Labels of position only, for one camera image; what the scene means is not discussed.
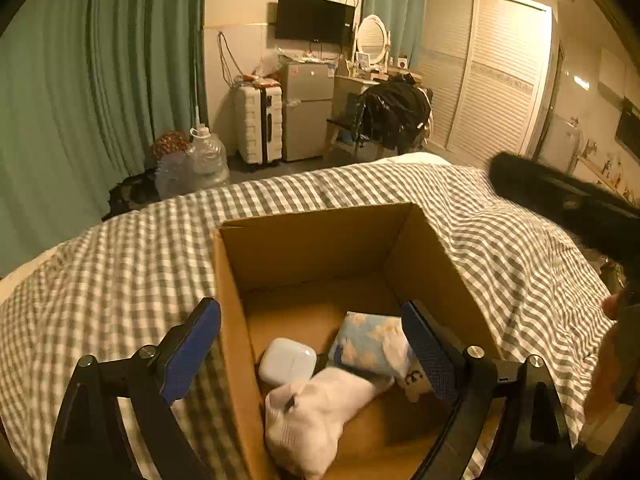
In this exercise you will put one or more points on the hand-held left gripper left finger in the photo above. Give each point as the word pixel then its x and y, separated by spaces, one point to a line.
pixel 192 350

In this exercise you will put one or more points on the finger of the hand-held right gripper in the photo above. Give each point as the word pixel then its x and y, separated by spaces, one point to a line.
pixel 525 182

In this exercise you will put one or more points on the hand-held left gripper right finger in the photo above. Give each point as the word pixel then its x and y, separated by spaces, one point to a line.
pixel 431 355

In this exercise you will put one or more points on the white sock with black print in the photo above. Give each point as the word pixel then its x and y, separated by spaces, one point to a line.
pixel 402 360

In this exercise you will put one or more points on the blue cloud-print tissue pack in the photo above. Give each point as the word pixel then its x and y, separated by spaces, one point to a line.
pixel 362 342

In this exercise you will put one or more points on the white earbud case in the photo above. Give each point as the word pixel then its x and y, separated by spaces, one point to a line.
pixel 287 361

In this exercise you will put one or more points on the plain white sock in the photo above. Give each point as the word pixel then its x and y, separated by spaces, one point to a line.
pixel 310 410

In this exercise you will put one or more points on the cardboard box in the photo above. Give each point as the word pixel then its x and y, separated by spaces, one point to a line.
pixel 305 255

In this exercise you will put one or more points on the person's right hand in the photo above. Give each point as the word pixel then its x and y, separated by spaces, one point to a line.
pixel 613 306

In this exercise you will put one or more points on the grey checkered blanket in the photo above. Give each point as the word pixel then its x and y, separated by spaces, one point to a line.
pixel 130 270

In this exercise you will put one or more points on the white louvred wardrobe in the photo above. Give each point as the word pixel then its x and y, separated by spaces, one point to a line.
pixel 495 75

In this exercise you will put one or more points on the black clothes pile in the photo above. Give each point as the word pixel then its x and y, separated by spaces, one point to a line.
pixel 397 110

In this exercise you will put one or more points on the dark things on floor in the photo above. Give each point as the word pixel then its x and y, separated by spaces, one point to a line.
pixel 127 197

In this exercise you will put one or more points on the clear plastic water jug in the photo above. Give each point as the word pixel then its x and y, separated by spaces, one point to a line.
pixel 175 177

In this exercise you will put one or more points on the wooden chair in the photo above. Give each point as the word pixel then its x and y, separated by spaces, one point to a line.
pixel 342 127

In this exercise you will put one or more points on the clear water jug with cap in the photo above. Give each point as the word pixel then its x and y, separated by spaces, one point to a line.
pixel 209 157

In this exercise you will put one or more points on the white dressing table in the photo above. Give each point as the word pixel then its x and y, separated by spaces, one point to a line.
pixel 347 85

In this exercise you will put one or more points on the brown woven ball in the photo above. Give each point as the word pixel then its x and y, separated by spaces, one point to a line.
pixel 170 144

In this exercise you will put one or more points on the oval white vanity mirror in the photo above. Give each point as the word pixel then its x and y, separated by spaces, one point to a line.
pixel 372 35

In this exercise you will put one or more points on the narrow teal curtain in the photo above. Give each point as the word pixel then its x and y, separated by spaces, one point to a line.
pixel 395 5

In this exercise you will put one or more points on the small silver fridge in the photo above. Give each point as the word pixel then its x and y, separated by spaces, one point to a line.
pixel 306 110

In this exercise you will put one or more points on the white ribbed suitcase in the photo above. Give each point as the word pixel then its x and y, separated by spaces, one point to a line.
pixel 257 122

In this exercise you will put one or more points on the wide green curtain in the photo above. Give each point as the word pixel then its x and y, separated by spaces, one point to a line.
pixel 100 90

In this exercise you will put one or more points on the orange packets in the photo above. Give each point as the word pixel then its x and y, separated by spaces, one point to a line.
pixel 260 81

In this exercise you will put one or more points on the clear plastic bag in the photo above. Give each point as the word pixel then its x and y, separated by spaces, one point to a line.
pixel 267 66

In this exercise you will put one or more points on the wall shelf with small figures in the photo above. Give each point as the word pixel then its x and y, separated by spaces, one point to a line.
pixel 607 170

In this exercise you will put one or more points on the dark wall frame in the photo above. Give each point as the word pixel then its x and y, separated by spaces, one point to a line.
pixel 629 127

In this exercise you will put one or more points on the small photo frame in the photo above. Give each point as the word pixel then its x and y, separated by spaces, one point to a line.
pixel 363 59

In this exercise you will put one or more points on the black wall television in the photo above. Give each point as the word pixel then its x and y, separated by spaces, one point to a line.
pixel 315 17

